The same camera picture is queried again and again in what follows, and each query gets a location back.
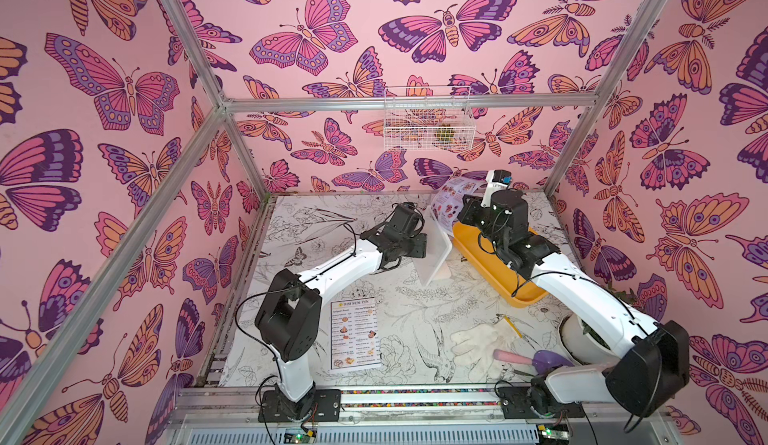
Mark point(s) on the white work glove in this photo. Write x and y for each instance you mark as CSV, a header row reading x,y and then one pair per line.
x,y
473,350

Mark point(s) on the aluminium front rail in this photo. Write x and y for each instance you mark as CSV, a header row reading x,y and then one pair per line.
x,y
448,414

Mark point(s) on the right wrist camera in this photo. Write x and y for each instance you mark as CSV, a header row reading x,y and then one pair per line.
x,y
496,180

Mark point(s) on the white wire wall basket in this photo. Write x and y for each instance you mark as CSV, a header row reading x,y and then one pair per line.
x,y
409,122

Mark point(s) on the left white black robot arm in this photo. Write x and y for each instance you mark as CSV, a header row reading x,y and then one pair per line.
x,y
288,319

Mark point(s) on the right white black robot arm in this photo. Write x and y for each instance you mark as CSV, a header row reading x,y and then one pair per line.
x,y
650,360

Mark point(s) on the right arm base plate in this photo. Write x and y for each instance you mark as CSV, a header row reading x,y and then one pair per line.
x,y
533,402

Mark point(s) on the green item in basket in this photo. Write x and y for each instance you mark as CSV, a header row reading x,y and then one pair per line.
x,y
443,135

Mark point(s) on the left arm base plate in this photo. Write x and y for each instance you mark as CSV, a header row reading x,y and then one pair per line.
x,y
300,406

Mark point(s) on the white pot green plant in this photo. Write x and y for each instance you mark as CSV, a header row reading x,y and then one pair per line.
x,y
579,334

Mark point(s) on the clear acrylic menu holder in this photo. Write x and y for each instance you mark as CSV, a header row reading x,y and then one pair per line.
x,y
438,248

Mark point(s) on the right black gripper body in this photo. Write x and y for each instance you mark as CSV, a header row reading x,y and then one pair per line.
x,y
471,210

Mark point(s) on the pink food menu sheet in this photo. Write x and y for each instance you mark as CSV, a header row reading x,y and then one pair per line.
x,y
448,201

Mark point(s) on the yellow pencil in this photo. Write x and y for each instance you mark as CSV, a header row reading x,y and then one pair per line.
x,y
510,322

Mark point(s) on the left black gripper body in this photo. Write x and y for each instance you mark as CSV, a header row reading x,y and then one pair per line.
x,y
414,248

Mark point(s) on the purple pink garden trowel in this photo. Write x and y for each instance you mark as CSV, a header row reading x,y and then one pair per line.
x,y
542,360

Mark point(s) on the white yellow menu sheet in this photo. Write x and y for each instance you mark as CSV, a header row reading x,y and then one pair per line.
x,y
354,335

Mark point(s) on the yellow plastic tray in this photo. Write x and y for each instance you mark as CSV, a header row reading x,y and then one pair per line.
x,y
476,249

